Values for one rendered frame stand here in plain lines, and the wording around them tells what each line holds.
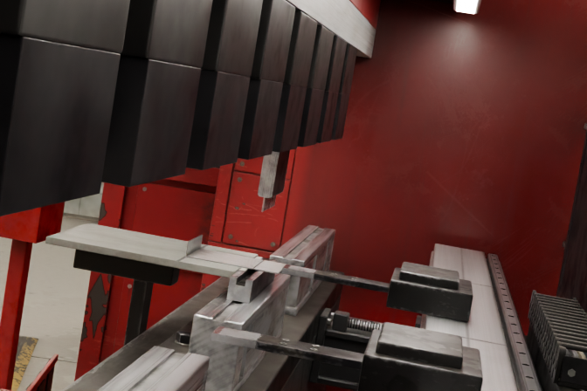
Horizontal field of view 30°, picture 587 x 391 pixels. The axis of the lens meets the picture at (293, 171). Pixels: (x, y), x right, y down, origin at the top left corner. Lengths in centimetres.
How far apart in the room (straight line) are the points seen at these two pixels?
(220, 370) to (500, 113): 120
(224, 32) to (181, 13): 14
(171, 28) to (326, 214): 168
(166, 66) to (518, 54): 169
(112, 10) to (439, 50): 179
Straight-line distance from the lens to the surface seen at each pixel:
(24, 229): 331
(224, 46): 88
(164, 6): 70
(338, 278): 151
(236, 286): 141
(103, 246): 150
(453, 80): 235
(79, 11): 55
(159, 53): 70
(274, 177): 147
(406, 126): 235
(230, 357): 131
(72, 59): 55
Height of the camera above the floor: 125
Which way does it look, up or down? 4 degrees down
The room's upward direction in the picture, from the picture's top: 9 degrees clockwise
